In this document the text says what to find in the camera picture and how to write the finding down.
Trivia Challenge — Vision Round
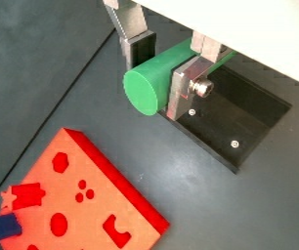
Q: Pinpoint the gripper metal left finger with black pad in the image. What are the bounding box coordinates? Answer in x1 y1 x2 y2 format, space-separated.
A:
103 0 156 69

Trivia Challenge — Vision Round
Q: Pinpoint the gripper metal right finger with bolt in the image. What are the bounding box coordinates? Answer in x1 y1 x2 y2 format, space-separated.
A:
167 31 235 121

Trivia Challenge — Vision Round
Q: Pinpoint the green cylinder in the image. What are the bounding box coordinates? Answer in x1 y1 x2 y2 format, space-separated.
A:
123 36 240 117

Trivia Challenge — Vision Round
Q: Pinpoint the red shape-sorter block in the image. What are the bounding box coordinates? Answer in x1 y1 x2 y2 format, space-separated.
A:
0 128 170 250

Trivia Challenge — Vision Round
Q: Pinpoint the black cradle bracket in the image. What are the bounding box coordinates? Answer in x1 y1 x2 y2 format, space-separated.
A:
159 66 291 173

